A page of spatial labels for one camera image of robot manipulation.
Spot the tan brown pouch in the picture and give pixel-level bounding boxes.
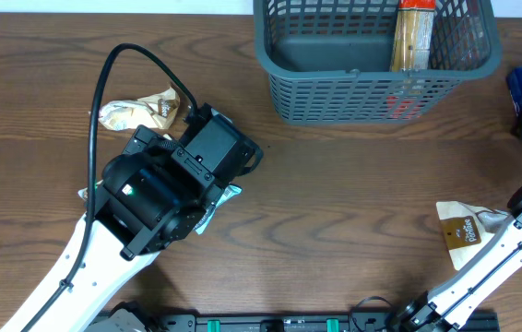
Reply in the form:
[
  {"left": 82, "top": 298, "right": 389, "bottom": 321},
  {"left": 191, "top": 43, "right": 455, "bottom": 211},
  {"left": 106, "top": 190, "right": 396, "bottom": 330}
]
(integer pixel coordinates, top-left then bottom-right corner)
[{"left": 436, "top": 201, "right": 509, "bottom": 271}]

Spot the grey plastic basket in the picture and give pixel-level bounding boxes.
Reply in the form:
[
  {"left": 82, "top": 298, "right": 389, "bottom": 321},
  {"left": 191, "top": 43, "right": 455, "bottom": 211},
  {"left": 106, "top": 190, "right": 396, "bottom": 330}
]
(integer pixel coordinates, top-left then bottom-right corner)
[{"left": 253, "top": 0, "right": 502, "bottom": 125}]

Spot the orange tan cracker pack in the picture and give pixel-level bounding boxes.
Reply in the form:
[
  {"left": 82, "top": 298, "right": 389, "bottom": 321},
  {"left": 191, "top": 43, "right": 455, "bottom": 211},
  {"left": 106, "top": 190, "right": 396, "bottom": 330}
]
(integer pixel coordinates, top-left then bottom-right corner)
[{"left": 385, "top": 0, "right": 437, "bottom": 122}]

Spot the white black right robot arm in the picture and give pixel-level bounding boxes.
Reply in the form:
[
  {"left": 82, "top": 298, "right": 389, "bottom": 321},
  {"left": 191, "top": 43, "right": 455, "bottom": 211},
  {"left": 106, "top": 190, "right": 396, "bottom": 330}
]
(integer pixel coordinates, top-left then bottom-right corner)
[{"left": 389, "top": 187, "right": 522, "bottom": 332}]

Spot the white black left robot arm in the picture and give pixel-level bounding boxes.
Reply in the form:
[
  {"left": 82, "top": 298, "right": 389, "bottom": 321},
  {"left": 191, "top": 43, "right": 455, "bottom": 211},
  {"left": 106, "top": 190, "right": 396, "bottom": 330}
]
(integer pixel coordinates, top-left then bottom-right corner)
[{"left": 3, "top": 105, "right": 263, "bottom": 331}]

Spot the light teal snack packet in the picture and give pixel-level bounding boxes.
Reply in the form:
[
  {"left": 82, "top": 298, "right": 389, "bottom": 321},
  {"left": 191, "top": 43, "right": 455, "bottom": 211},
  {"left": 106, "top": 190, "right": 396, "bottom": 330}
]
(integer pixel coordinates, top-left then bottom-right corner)
[{"left": 194, "top": 184, "right": 243, "bottom": 236}]

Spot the crumpled tan snack bag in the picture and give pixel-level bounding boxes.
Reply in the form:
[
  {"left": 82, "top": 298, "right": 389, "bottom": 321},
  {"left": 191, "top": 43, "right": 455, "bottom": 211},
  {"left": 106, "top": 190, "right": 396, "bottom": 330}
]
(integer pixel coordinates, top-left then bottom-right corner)
[{"left": 99, "top": 87, "right": 181, "bottom": 131}]

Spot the tan brown cookie bag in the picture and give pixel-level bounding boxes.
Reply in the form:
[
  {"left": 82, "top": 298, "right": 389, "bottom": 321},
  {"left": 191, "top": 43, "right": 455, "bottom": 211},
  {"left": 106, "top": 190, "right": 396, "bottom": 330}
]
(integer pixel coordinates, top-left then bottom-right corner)
[{"left": 77, "top": 181, "right": 102, "bottom": 201}]

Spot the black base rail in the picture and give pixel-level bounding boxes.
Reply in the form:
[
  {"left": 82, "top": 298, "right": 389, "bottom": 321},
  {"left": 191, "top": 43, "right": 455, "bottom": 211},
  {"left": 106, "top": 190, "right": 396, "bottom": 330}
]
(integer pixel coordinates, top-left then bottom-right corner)
[{"left": 85, "top": 302, "right": 501, "bottom": 332}]

